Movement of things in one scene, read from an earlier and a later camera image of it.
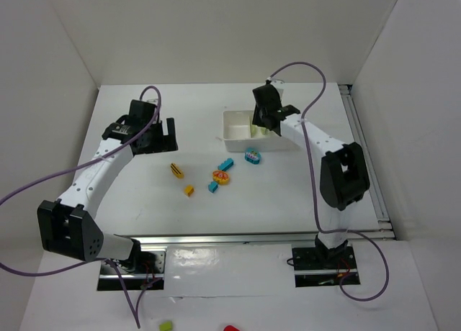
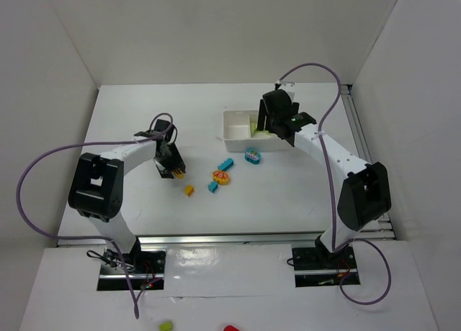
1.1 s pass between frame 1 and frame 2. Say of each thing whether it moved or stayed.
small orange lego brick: stayed
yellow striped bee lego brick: stayed
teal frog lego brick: stayed
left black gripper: moved
